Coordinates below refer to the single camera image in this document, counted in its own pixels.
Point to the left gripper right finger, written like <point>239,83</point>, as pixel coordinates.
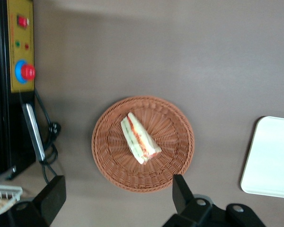
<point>183,198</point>

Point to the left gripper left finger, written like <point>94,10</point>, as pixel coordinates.
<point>50,197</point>

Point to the triangle sandwich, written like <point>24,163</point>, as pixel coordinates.
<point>138,138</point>

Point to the round brown wicker basket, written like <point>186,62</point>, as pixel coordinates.
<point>172,151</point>

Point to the cream plastic tray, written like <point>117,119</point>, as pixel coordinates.
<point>271,158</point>

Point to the white plastic rack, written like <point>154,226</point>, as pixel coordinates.
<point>4,192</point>

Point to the yellow control panel box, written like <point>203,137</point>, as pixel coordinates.
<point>0,118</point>

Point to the red emergency stop button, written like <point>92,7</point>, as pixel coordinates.
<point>28,72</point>

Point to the yellow control panel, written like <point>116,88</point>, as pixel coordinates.
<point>21,54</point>

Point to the red indicator lamp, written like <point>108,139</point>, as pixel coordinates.
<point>26,46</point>

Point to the green indicator lamp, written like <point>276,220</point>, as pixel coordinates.
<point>17,44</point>

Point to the red rocker switch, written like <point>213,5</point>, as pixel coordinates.
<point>22,21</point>

